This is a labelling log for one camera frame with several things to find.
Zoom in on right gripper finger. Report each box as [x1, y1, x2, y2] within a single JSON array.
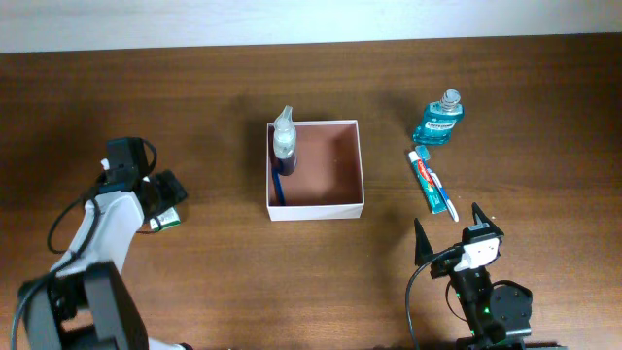
[[414, 219, 434, 266], [471, 202, 496, 228]]

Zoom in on green soap box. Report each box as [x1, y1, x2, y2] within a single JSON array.
[[149, 207, 181, 232]]

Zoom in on blue mouthwash bottle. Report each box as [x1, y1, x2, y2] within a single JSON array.
[[412, 89, 465, 146]]

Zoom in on blue white toothbrush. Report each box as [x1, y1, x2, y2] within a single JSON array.
[[415, 145, 460, 223]]

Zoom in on clear spray bottle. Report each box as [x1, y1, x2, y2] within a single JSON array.
[[272, 105, 297, 176]]

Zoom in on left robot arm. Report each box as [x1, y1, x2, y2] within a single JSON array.
[[11, 137, 188, 350]]

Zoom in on white open cardboard box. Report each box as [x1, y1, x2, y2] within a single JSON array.
[[265, 120, 365, 222]]

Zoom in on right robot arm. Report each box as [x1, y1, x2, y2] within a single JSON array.
[[404, 203, 562, 350]]

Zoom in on green toothpaste tube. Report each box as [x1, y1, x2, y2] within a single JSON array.
[[408, 151, 447, 214]]

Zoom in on blue disposable razor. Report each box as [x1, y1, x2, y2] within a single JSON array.
[[271, 167, 286, 206]]

